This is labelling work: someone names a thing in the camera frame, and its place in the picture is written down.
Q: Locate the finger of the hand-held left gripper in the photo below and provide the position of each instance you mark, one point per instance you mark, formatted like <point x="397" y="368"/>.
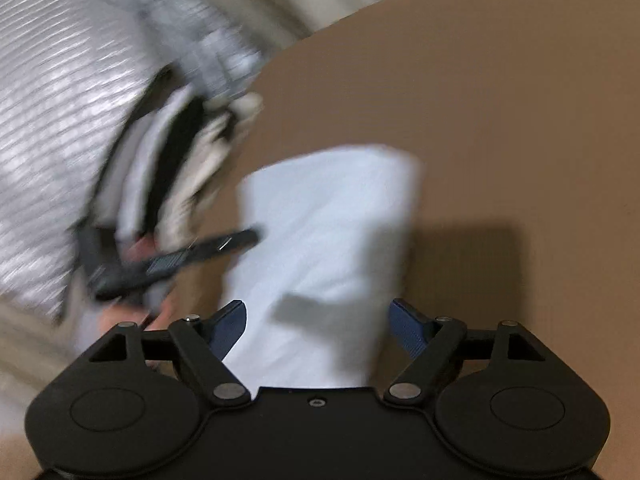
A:
<point x="210" y="250"/>

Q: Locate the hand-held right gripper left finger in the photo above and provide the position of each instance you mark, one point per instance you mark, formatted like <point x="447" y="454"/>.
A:
<point x="229" y="326"/>

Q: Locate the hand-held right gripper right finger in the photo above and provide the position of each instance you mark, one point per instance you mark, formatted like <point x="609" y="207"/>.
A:
<point x="407" y="331"/>

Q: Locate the white printed t-shirt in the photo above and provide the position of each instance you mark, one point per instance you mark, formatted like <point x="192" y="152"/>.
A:
<point x="325" y="220"/>

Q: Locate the person's left hand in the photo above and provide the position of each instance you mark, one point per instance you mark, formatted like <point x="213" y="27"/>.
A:
<point x="117" y="317"/>

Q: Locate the black folded garment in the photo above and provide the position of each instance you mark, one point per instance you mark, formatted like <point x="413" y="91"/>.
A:
<point x="175" y="160"/>

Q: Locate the cream folded garment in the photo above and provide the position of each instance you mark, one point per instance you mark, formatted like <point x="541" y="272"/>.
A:
<point x="212" y="152"/>

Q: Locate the white folded garment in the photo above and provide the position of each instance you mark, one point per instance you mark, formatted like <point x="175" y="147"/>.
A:
<point x="142" y="165"/>

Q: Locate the white textured blanket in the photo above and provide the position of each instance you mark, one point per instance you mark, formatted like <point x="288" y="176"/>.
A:
<point x="50" y="135"/>

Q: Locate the grey checked cloth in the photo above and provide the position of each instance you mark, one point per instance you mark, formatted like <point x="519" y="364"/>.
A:
<point x="200" y="45"/>

